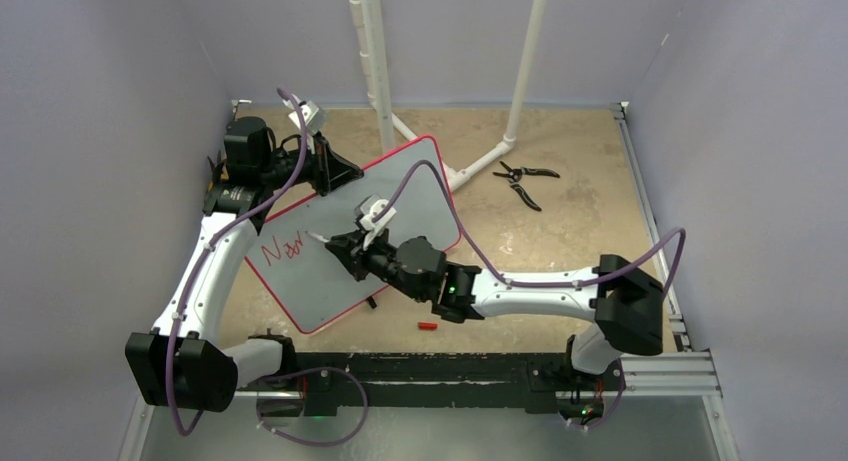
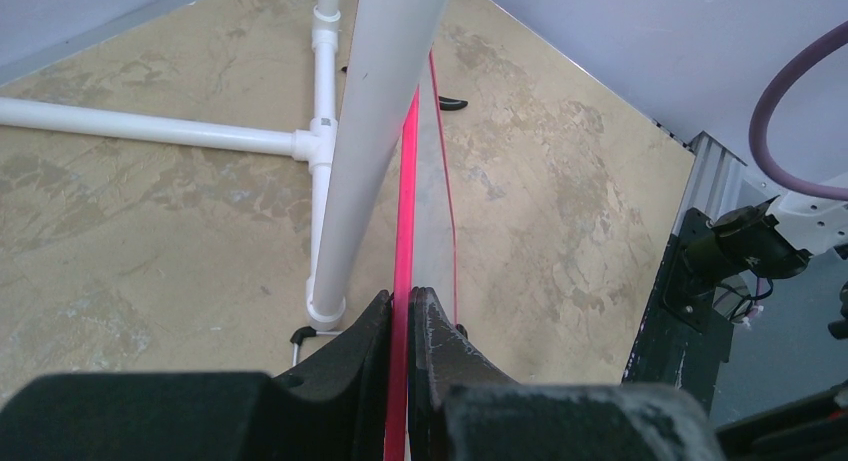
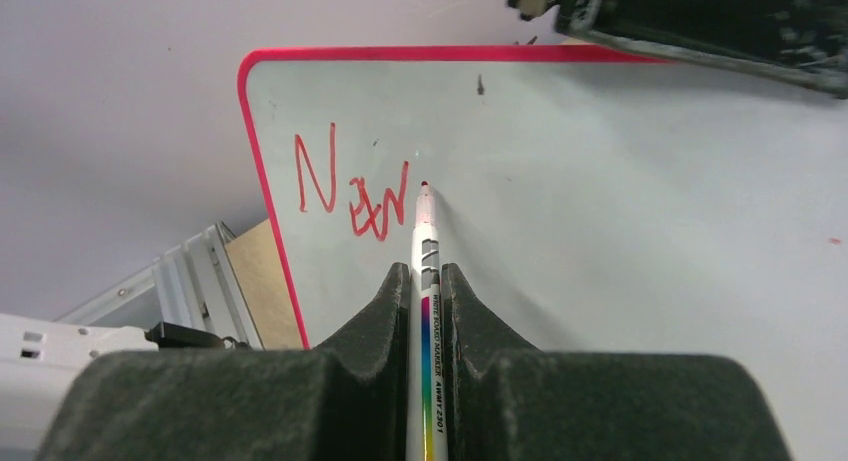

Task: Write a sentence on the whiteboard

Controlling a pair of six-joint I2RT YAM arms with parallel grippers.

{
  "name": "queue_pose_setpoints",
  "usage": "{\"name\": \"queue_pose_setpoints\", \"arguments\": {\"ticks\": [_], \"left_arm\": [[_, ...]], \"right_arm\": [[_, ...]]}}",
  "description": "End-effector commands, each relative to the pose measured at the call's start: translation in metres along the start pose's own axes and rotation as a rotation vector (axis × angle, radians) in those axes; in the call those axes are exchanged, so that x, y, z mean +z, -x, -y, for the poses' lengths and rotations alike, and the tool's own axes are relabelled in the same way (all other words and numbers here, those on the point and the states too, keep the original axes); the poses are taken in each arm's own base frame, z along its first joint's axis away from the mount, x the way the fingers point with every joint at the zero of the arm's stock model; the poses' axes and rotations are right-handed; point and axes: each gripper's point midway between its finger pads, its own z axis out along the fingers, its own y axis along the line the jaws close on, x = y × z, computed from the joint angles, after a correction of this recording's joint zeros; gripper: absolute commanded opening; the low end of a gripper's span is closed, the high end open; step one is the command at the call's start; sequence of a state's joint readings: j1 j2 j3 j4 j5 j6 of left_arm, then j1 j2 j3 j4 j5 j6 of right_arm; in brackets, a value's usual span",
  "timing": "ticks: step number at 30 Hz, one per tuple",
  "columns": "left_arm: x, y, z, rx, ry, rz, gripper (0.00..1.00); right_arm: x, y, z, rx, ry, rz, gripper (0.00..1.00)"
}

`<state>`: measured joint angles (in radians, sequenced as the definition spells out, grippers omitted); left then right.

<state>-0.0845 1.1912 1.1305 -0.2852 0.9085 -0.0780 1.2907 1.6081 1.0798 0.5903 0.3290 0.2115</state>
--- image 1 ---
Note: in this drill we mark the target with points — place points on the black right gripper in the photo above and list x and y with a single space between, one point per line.
355 257

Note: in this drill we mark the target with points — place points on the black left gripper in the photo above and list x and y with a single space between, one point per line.
328 170

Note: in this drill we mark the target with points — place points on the red capped whiteboard marker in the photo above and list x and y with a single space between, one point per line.
318 237

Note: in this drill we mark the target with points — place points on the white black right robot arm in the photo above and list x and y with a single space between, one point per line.
622 304

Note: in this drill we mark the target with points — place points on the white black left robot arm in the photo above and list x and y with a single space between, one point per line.
177 362

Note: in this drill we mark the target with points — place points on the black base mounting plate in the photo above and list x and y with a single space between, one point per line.
536 383

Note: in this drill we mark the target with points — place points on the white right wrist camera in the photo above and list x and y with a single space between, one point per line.
373 215

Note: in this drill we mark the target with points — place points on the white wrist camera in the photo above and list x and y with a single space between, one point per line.
307 115
373 215

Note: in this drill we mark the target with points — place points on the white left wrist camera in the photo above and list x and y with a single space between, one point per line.
307 115

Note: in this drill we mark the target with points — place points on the yellow handled pliers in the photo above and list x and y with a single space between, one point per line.
218 170

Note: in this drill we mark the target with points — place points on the metal corner bracket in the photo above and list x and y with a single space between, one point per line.
238 103

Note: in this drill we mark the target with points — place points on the white PVC pipe frame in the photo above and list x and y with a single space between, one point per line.
448 53

